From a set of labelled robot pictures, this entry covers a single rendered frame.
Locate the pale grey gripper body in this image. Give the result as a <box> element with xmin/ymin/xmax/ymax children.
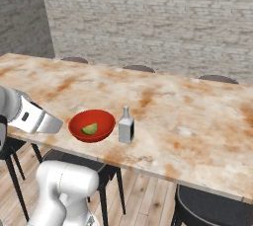
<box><xmin>36</xmin><ymin>111</ymin><xmax>64</xmax><ymax>135</ymax></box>

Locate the black stool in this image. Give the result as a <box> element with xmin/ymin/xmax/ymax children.
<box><xmin>170</xmin><ymin>184</ymin><xmax>253</xmax><ymax>226</ymax></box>
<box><xmin>0</xmin><ymin>136</ymin><xmax>44</xmax><ymax>223</ymax></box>
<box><xmin>42</xmin><ymin>148</ymin><xmax>127</xmax><ymax>226</ymax></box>

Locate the red bowl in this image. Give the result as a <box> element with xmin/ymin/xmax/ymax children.
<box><xmin>67</xmin><ymin>109</ymin><xmax>117</xmax><ymax>144</ymax></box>

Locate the grey liquor bottle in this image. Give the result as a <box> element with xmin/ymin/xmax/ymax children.
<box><xmin>118</xmin><ymin>105</ymin><xmax>135</xmax><ymax>146</ymax></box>

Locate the green lemon wedge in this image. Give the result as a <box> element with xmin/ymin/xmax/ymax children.
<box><xmin>80</xmin><ymin>122</ymin><xmax>99</xmax><ymax>136</ymax></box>

